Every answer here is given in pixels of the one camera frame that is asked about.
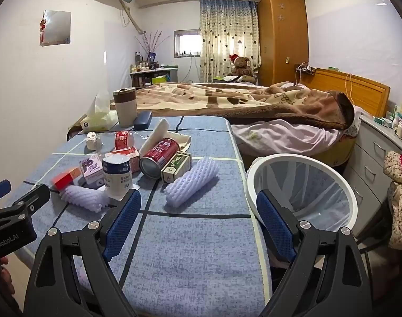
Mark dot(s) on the clear bottle with red label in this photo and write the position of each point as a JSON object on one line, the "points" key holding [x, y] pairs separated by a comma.
{"points": [[121, 139]]}

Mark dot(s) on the white round trash bin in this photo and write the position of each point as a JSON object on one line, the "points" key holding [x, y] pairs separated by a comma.
{"points": [[251, 188]]}

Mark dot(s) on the clear plastic bin liner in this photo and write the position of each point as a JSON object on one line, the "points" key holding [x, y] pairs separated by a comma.
{"points": [[306, 188]]}

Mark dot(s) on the black chair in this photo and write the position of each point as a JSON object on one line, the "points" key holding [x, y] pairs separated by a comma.
{"points": [[376, 237]]}

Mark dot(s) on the grey nightstand with drawers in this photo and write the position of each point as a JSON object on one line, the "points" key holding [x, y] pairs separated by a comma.
{"points": [[366, 158]]}

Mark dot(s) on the dark blue glasses case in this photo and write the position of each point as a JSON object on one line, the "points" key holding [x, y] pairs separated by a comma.
{"points": [[143, 120]]}

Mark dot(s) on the brown teddy bear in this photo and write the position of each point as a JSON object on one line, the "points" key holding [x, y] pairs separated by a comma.
{"points": [[242, 69]]}

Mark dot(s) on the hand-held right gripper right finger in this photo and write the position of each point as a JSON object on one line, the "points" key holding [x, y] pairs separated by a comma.
{"points": [[273, 224]]}

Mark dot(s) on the red and white packet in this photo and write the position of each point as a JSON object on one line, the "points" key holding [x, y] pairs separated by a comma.
{"points": [[126, 157]]}

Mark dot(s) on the small white wrapper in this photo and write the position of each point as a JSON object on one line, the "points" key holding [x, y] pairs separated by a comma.
{"points": [[92, 141]]}

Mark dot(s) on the green and white box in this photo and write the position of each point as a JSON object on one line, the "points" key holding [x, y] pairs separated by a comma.
{"points": [[176, 166]]}

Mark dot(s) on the wooden wardrobe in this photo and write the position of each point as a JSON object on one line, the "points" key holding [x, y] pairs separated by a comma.
{"points": [[282, 36]]}

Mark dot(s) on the wooden bed headboard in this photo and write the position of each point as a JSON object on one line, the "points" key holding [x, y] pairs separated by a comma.
{"points": [[362, 90]]}

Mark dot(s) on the blue checked tablecloth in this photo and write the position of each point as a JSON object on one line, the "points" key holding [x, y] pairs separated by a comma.
{"points": [[194, 244]]}

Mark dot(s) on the heart patterned curtain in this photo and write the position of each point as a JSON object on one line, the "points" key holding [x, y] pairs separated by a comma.
{"points": [[227, 36]]}

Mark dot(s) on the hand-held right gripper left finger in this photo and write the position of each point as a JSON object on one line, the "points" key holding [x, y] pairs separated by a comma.
{"points": [[123, 224]]}

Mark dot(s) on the purple and white box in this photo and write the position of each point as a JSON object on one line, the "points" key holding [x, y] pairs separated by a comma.
{"points": [[91, 171]]}

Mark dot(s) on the white foam fruit net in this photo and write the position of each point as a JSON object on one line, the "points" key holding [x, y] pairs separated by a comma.
{"points": [[192, 183], [85, 198]]}

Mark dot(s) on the power strip with plugs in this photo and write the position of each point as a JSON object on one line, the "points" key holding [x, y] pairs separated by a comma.
{"points": [[305, 68]]}

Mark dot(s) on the yellow mattress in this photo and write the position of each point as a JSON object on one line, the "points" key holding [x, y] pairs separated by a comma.
{"points": [[339, 153]]}

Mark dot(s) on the person's left hand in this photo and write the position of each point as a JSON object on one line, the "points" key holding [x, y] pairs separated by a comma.
{"points": [[5, 269]]}

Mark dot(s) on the wrapped air conditioner pipe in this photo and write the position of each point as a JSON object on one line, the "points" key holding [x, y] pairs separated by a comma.
{"points": [[133, 19]]}

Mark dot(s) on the red drink can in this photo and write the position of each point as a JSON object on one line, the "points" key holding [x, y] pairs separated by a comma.
{"points": [[159, 155]]}

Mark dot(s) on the group of medicine boxes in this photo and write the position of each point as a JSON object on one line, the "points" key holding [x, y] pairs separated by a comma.
{"points": [[399, 119]]}

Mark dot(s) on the square wall mirror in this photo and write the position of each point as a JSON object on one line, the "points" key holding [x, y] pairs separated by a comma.
{"points": [[57, 28]]}

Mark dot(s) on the pale pink bed sheet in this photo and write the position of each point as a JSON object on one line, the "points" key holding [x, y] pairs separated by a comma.
{"points": [[280, 138]]}

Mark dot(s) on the beige and brown thermos cup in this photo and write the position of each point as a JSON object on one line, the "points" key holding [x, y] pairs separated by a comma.
{"points": [[125, 107]]}

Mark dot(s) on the dried branches in vase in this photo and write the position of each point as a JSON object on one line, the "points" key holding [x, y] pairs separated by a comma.
{"points": [[151, 44]]}

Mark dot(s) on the brown patterned blanket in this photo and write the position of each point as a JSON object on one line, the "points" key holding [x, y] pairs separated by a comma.
{"points": [[240, 104]]}

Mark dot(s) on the small window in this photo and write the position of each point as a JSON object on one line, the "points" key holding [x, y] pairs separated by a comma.
{"points": [[187, 43]]}

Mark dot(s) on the floral quilted jacket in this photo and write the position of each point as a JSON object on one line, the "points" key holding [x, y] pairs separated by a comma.
{"points": [[400, 211]]}

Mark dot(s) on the pillow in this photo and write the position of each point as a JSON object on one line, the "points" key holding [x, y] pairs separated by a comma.
{"points": [[357, 122]]}

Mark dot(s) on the orange box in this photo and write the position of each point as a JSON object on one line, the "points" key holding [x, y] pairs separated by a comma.
{"points": [[66, 179]]}

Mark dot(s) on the cluttered desk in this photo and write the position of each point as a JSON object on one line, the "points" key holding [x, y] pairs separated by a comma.
{"points": [[154, 72]]}

